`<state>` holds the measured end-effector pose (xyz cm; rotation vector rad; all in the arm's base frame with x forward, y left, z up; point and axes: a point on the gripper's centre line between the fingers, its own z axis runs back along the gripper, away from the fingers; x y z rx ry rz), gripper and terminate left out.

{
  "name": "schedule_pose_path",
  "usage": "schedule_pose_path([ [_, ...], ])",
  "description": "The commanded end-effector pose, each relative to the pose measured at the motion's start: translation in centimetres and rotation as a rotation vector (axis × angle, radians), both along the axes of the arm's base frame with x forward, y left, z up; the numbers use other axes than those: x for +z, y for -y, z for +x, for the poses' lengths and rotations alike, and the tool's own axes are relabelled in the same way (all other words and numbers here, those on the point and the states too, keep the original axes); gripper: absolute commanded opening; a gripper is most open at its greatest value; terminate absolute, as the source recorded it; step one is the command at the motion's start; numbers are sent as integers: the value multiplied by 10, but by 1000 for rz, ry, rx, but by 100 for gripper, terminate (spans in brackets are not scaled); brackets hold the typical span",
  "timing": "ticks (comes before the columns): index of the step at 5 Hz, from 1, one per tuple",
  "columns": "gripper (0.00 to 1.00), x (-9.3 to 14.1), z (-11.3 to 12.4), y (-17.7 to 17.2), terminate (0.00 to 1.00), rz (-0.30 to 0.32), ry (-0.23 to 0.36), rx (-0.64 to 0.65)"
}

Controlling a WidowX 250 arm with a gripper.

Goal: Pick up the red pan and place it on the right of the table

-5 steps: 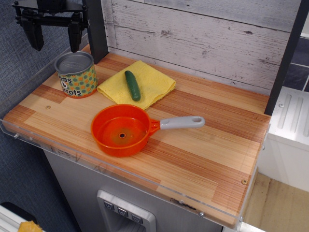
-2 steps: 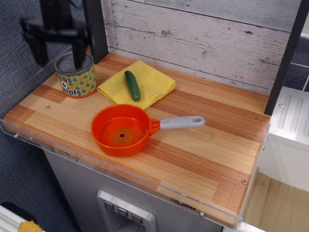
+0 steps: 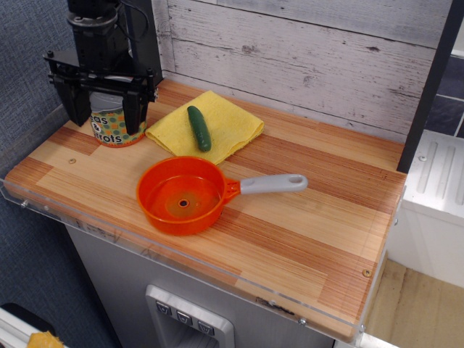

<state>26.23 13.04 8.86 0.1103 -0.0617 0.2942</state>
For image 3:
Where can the orange pan with grey handle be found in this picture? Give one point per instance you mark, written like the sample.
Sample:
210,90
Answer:
186,195

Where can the grey dispenser panel with buttons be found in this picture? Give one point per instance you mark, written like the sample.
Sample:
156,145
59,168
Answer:
181,323

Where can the silver toy fridge cabinet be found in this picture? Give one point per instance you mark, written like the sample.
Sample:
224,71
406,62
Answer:
121,270

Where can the green toy cucumber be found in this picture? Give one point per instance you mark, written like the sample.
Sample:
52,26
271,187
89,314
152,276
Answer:
199,128

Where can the yellow folded cloth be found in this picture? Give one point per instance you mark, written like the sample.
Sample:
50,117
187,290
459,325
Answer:
231,128

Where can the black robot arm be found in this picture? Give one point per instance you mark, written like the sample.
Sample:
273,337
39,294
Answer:
96,11

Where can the white toy sink counter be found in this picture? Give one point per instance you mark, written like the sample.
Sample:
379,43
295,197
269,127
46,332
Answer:
427,235

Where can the black vertical post right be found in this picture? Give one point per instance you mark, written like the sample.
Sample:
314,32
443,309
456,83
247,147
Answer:
438,67

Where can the peas and carrots can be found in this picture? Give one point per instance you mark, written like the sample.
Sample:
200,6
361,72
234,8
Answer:
107,120

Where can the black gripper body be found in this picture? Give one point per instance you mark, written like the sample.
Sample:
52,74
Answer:
101,60

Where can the yellow sponge piece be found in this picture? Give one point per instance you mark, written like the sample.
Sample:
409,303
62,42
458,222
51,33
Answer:
44,340

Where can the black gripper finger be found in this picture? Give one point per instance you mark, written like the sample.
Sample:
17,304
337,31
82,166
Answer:
135,106
74,99

